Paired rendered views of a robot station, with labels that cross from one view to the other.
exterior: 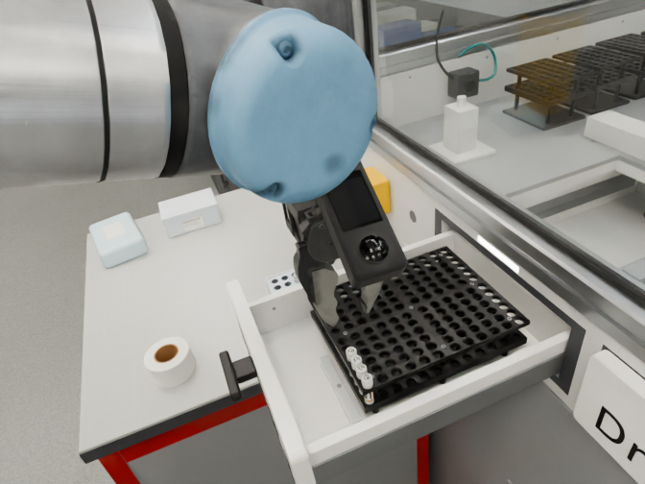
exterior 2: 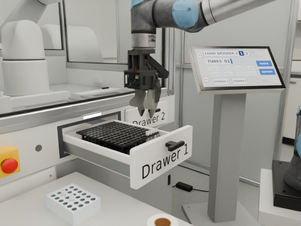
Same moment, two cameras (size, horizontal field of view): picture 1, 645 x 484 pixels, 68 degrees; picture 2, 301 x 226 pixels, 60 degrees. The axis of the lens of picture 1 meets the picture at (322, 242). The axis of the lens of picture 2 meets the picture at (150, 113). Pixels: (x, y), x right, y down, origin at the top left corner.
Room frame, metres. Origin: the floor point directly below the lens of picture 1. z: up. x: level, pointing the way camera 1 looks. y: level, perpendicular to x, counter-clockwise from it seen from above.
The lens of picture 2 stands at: (0.83, 0.66, 1.17)
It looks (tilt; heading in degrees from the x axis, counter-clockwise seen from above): 13 degrees down; 235
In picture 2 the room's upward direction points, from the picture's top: straight up
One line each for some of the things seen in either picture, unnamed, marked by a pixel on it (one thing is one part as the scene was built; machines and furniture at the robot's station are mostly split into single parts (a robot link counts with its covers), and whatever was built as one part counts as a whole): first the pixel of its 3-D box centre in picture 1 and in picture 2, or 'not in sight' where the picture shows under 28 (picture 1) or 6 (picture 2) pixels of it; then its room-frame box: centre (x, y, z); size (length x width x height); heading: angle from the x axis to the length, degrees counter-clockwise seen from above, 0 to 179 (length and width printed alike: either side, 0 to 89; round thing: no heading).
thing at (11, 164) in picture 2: not in sight; (8, 165); (0.78, -0.07, 0.88); 0.04 x 0.03 x 0.04; 17
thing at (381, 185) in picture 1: (370, 192); (3, 162); (0.78, -0.10, 0.88); 0.07 x 0.05 x 0.07; 17
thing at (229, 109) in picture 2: not in sight; (229, 156); (-0.48, -0.33, 0.51); 0.50 x 0.45 x 1.02; 65
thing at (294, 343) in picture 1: (417, 325); (115, 141); (0.44, -0.11, 0.86); 0.40 x 0.26 x 0.06; 107
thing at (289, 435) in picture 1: (267, 379); (165, 153); (0.38, 0.09, 0.87); 0.29 x 0.02 x 0.11; 17
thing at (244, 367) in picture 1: (240, 371); (173, 145); (0.37, 0.12, 0.91); 0.07 x 0.04 x 0.01; 17
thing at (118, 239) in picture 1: (117, 238); not in sight; (0.91, 0.45, 0.78); 0.15 x 0.10 x 0.04; 27
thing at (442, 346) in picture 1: (411, 325); (117, 140); (0.44, -0.10, 0.87); 0.22 x 0.18 x 0.06; 107
